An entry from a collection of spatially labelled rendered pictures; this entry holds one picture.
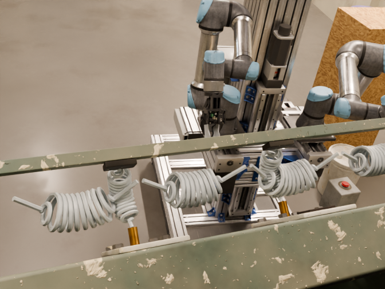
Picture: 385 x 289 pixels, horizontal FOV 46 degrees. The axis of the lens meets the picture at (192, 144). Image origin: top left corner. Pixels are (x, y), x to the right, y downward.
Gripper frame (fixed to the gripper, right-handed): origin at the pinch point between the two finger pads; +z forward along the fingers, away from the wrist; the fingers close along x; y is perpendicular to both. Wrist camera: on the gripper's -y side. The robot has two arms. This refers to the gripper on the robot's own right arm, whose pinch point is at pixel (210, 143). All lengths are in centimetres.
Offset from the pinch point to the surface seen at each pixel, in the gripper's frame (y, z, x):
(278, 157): 90, -13, -13
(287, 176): 93, -10, -12
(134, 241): 98, -1, -40
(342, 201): -26, 35, 76
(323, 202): -38, 39, 73
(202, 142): 96, -17, -29
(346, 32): -152, -57, 149
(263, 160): 91, -13, -16
